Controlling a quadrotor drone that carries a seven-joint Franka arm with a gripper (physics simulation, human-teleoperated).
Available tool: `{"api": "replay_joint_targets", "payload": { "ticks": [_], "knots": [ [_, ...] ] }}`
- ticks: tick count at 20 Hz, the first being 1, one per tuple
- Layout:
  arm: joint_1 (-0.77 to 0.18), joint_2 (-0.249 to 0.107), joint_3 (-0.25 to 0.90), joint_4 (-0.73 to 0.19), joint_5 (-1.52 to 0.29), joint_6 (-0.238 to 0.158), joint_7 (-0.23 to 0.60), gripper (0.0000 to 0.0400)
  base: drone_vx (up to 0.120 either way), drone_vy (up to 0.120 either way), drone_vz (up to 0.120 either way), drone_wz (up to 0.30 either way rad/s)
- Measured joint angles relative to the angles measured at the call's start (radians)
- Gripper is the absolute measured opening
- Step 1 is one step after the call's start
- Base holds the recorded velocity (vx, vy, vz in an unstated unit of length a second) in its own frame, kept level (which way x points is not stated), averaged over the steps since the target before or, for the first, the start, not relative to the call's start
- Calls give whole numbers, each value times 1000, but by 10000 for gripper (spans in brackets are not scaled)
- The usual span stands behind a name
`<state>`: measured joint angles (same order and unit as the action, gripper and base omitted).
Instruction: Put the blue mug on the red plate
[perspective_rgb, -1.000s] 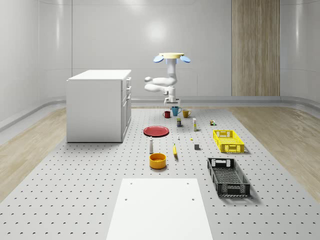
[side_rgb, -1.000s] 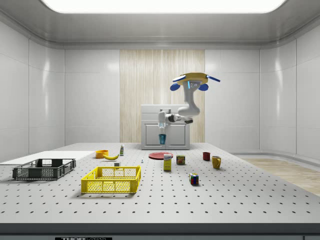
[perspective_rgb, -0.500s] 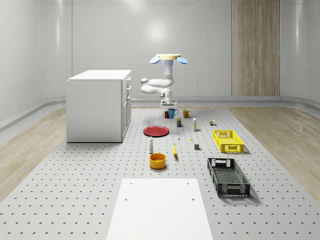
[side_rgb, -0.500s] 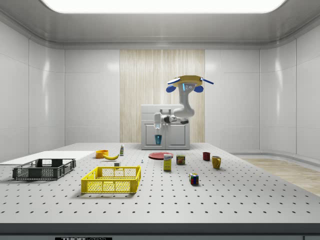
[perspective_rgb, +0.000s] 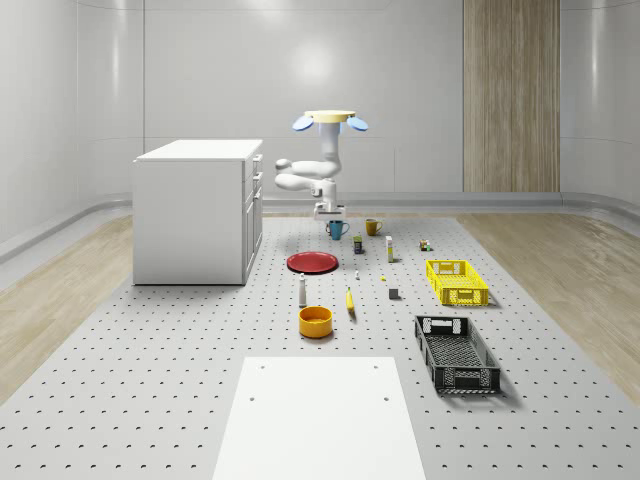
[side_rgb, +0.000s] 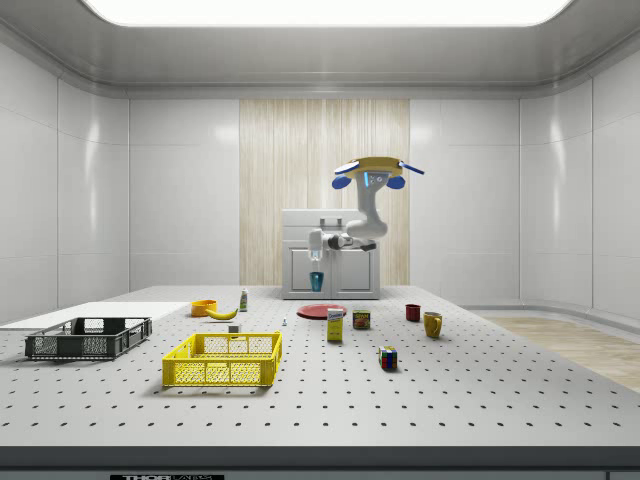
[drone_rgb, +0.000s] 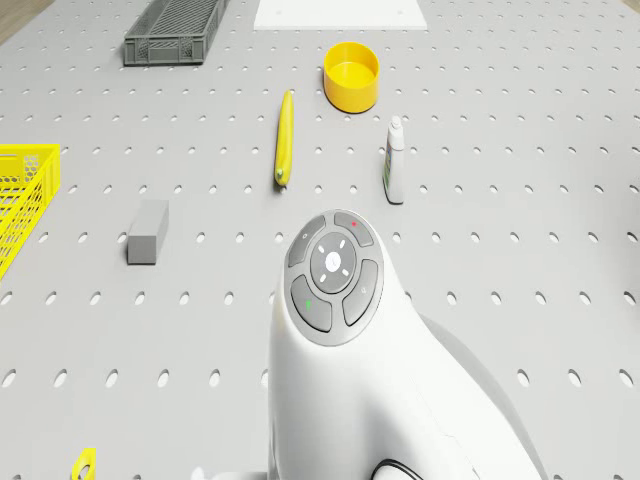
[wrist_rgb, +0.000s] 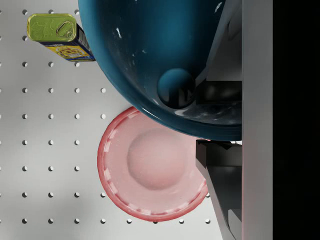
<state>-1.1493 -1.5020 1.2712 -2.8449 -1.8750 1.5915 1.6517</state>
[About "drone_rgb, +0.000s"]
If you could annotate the grey cube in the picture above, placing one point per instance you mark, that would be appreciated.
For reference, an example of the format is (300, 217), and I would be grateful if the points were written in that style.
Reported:
(145, 240)

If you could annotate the yellow basket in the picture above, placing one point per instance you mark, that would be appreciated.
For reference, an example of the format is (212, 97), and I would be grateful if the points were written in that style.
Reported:
(30, 195)

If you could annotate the small white bottle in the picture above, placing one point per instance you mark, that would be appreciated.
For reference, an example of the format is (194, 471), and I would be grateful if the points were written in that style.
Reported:
(395, 165)

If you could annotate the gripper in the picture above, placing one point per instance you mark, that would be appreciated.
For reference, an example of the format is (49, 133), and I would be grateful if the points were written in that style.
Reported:
(235, 476)

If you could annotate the white board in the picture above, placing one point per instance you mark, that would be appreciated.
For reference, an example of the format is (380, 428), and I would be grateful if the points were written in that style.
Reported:
(340, 14)

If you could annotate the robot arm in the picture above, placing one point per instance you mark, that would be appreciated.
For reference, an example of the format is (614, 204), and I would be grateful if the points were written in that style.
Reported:
(350, 390)

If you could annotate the banana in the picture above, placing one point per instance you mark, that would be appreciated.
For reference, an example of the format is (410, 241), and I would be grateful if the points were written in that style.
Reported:
(285, 140)

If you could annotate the yellow mug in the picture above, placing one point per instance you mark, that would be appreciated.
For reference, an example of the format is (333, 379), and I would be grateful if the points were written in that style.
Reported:
(84, 462)

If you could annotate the yellow bowl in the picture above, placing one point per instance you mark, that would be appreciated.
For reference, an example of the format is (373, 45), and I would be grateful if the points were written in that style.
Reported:
(351, 85)

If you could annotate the dark grey basket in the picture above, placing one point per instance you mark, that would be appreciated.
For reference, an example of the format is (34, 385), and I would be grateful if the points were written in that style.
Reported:
(165, 35)

